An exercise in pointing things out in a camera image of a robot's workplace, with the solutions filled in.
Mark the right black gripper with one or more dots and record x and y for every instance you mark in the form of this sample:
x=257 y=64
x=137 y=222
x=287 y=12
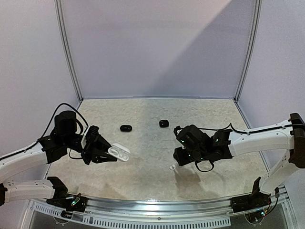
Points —
x=180 y=157

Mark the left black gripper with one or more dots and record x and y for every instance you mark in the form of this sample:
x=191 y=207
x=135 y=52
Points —
x=97 y=151

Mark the white earbud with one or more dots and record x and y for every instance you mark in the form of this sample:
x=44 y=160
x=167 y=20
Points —
x=172 y=167

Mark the white earbud charging case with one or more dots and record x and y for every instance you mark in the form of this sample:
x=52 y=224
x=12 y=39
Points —
x=120 y=152

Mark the black earbud charging case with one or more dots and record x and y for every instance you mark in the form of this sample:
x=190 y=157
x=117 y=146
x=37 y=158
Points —
x=126 y=128

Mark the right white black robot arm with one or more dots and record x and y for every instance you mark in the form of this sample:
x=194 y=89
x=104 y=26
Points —
x=289 y=135

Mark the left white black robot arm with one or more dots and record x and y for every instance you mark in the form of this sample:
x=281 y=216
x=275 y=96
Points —
x=68 y=133

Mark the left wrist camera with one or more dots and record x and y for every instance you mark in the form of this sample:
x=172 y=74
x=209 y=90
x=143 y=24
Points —
x=89 y=135

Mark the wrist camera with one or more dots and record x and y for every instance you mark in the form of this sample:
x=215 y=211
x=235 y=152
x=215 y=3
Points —
x=89 y=135
x=179 y=133

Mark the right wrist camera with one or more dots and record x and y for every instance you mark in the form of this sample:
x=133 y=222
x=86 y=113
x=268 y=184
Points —
x=179 y=133

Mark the aluminium front rail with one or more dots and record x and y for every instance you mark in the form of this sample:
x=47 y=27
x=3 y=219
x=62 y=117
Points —
x=215 y=213

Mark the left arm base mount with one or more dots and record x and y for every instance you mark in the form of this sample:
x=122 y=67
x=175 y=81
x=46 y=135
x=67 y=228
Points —
x=61 y=198

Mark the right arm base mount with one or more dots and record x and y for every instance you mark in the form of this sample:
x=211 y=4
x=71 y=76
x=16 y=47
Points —
x=256 y=199

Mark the left aluminium frame post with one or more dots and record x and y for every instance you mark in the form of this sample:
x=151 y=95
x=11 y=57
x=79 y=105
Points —
x=67 y=50

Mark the aluminium frame post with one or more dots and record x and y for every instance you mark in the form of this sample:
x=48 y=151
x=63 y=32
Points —
x=67 y=50
x=250 y=49

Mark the right aluminium frame post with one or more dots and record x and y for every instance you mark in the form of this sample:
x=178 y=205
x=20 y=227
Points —
x=250 y=49

